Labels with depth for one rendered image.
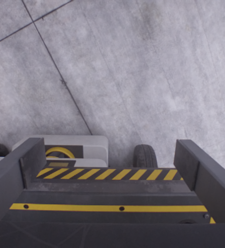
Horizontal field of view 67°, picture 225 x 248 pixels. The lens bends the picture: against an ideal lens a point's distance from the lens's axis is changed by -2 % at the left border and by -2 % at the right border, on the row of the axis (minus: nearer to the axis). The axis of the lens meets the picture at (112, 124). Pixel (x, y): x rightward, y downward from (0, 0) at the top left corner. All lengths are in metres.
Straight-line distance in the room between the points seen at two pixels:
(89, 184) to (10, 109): 0.44
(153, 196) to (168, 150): 0.35
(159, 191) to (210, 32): 0.49
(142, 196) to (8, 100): 0.51
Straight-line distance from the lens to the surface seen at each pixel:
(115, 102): 0.56
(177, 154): 0.17
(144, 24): 0.58
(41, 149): 0.17
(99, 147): 0.47
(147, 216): 0.34
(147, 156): 0.48
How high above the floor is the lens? 0.56
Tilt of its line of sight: 74 degrees down
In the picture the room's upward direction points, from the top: 179 degrees counter-clockwise
